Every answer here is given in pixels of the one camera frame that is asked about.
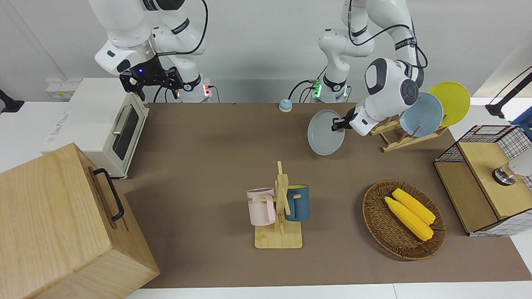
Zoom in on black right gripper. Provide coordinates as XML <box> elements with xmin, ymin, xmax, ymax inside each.
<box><xmin>120</xmin><ymin>55</ymin><xmax>184</xmax><ymax>102</ymax></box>

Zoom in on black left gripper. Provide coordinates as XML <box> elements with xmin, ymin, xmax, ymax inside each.
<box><xmin>331</xmin><ymin>107</ymin><xmax>357</xmax><ymax>132</ymax></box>

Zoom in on gray plate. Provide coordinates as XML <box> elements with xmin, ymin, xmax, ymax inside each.
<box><xmin>308</xmin><ymin>109</ymin><xmax>346</xmax><ymax>156</ymax></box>

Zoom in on wooden plate rack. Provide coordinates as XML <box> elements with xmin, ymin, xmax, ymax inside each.
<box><xmin>369</xmin><ymin>115</ymin><xmax>448</xmax><ymax>153</ymax></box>

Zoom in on light blue plate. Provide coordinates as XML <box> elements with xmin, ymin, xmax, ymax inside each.
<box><xmin>399</xmin><ymin>92</ymin><xmax>444</xmax><ymax>138</ymax></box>

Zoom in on yellow plate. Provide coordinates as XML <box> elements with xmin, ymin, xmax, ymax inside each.
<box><xmin>428</xmin><ymin>81</ymin><xmax>471</xmax><ymax>127</ymax></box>

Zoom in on wooden mug rack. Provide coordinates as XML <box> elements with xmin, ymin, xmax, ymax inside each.
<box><xmin>254</xmin><ymin>161</ymin><xmax>303</xmax><ymax>249</ymax></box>

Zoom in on white toaster oven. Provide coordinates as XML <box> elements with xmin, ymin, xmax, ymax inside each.
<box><xmin>40</xmin><ymin>78</ymin><xmax>149</xmax><ymax>180</ymax></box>

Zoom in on dark blue mug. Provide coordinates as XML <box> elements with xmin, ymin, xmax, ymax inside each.
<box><xmin>285</xmin><ymin>185</ymin><xmax>310</xmax><ymax>222</ymax></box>

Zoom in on brown table mat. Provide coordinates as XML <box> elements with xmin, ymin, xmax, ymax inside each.
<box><xmin>118</xmin><ymin>102</ymin><xmax>532</xmax><ymax>289</ymax></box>

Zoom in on brown wicker basket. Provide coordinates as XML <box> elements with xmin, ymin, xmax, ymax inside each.
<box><xmin>362</xmin><ymin>180</ymin><xmax>446</xmax><ymax>261</ymax></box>

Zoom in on yellow corn cob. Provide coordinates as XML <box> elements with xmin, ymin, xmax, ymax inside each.
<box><xmin>392</xmin><ymin>188</ymin><xmax>436</xmax><ymax>225</ymax></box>
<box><xmin>384</xmin><ymin>196</ymin><xmax>434</xmax><ymax>241</ymax></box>

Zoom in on pink mug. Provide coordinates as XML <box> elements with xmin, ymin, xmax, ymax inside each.
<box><xmin>246</xmin><ymin>188</ymin><xmax>277</xmax><ymax>226</ymax></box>

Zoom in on light wooden box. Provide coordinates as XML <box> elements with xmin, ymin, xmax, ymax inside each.
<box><xmin>0</xmin><ymin>142</ymin><xmax>160</xmax><ymax>299</ymax></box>

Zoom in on blue plastic object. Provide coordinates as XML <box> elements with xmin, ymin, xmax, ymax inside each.
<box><xmin>511</xmin><ymin>112</ymin><xmax>532</xmax><ymax>140</ymax></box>

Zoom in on white oven door handle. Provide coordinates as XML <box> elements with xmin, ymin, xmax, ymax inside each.
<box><xmin>112</xmin><ymin>104</ymin><xmax>134</xmax><ymax>136</ymax></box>

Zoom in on black base power cable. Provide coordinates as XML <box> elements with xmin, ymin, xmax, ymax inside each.
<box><xmin>288</xmin><ymin>79</ymin><xmax>320</xmax><ymax>103</ymax></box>

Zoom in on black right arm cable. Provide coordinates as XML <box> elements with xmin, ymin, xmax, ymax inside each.
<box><xmin>155</xmin><ymin>0</ymin><xmax>209</xmax><ymax>56</ymax></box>

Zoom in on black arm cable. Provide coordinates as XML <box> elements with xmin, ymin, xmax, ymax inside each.
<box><xmin>347</xmin><ymin>0</ymin><xmax>429</xmax><ymax>69</ymax></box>
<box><xmin>155</xmin><ymin>0</ymin><xmax>209</xmax><ymax>56</ymax></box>

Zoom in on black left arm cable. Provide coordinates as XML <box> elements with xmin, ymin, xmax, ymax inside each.
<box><xmin>347</xmin><ymin>0</ymin><xmax>429</xmax><ymax>69</ymax></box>

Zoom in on black metal box handle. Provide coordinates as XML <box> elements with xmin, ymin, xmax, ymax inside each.
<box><xmin>92</xmin><ymin>168</ymin><xmax>125</xmax><ymax>222</ymax></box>

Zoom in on wood and wire cabinet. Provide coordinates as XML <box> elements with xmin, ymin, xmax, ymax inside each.
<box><xmin>433</xmin><ymin>125</ymin><xmax>532</xmax><ymax>237</ymax></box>

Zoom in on black camera stand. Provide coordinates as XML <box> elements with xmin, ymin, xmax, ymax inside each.
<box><xmin>0</xmin><ymin>89</ymin><xmax>25</xmax><ymax>114</ymax></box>
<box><xmin>485</xmin><ymin>66</ymin><xmax>532</xmax><ymax>119</ymax></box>

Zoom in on white device with silver ring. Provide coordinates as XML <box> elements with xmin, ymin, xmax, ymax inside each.
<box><xmin>492</xmin><ymin>152</ymin><xmax>532</xmax><ymax>186</ymax></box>

